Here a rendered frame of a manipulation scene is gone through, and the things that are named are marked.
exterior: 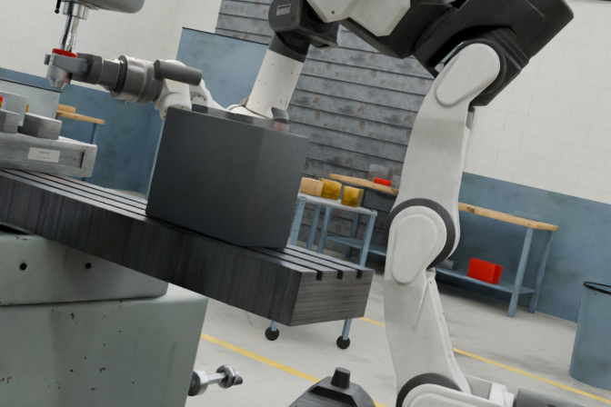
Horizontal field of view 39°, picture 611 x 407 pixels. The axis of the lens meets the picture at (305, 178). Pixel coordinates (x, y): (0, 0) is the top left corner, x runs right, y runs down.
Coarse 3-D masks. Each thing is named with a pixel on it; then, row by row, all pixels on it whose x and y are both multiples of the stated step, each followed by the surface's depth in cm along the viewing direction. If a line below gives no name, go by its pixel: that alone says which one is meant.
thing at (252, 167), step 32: (192, 128) 140; (224, 128) 136; (256, 128) 132; (288, 128) 140; (160, 160) 144; (192, 160) 140; (224, 160) 136; (256, 160) 132; (288, 160) 137; (160, 192) 143; (192, 192) 139; (224, 192) 135; (256, 192) 133; (288, 192) 139; (192, 224) 138; (224, 224) 134; (256, 224) 134; (288, 224) 141
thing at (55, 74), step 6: (54, 54) 163; (48, 66) 164; (54, 66) 163; (48, 72) 163; (54, 72) 163; (60, 72) 163; (66, 72) 163; (48, 78) 163; (54, 78) 163; (60, 78) 163; (66, 78) 164
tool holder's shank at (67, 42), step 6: (66, 18) 164; (72, 18) 164; (78, 18) 164; (66, 24) 164; (72, 24) 164; (78, 24) 165; (66, 30) 164; (72, 30) 164; (66, 36) 163; (72, 36) 164; (60, 42) 164; (66, 42) 163; (72, 42) 164; (60, 48) 164; (66, 48) 164; (72, 48) 165
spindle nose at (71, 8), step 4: (64, 4) 163; (68, 4) 162; (72, 4) 162; (76, 4) 162; (80, 4) 163; (64, 8) 163; (68, 8) 162; (72, 8) 162; (76, 8) 162; (80, 8) 163; (84, 8) 163; (88, 8) 165; (64, 12) 163; (68, 12) 162; (72, 12) 162; (76, 12) 162; (80, 12) 163; (84, 12) 163; (76, 16) 163; (80, 16) 163; (84, 16) 164
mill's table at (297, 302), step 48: (0, 192) 154; (48, 192) 148; (96, 192) 162; (96, 240) 142; (144, 240) 136; (192, 240) 131; (192, 288) 131; (240, 288) 126; (288, 288) 122; (336, 288) 131
